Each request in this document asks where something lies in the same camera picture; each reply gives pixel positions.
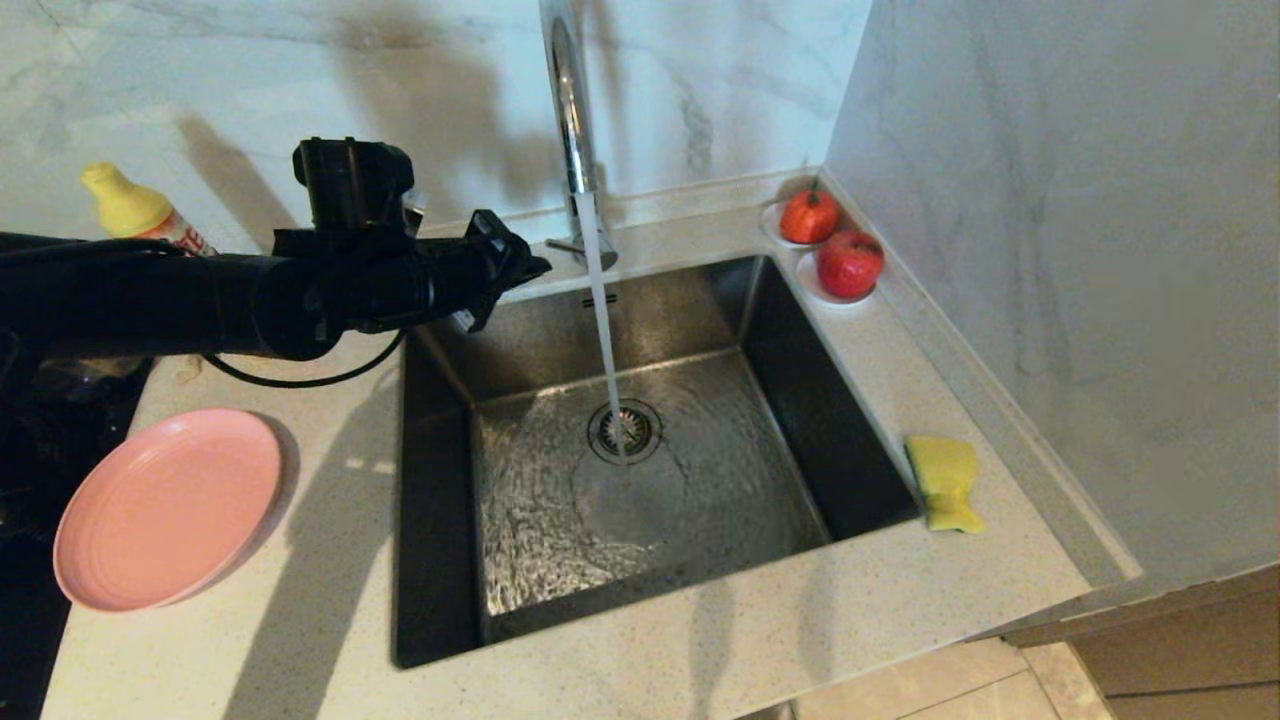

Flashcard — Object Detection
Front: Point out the orange dish soap bottle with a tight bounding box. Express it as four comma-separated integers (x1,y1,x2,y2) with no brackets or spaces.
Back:
82,162,219,258

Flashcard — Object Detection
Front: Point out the pink round plate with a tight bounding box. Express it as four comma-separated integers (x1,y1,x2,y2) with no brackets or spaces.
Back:
53,407,284,613

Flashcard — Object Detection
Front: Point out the yellow fish-shaped sponge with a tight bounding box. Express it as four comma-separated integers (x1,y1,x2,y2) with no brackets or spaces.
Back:
904,436,987,534

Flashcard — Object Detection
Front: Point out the stainless steel sink basin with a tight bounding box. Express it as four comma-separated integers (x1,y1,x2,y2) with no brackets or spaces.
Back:
393,253,926,669

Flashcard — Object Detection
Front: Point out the running tap water stream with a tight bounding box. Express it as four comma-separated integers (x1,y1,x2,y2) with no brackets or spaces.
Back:
578,192,633,471

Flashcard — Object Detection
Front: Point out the chrome kitchen faucet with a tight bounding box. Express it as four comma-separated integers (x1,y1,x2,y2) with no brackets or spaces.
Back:
538,0,620,273

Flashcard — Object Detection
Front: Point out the small white dish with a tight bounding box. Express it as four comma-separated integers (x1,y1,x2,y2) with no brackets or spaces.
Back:
760,200,843,251
795,250,881,306

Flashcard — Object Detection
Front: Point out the red apple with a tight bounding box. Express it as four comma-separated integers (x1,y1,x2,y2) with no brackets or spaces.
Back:
816,230,886,301

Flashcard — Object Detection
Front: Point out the black induction cooktop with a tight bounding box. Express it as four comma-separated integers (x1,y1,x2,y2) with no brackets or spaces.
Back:
0,340,156,720

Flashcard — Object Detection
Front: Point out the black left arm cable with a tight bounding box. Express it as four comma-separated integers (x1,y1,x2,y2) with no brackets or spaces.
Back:
200,328,406,390

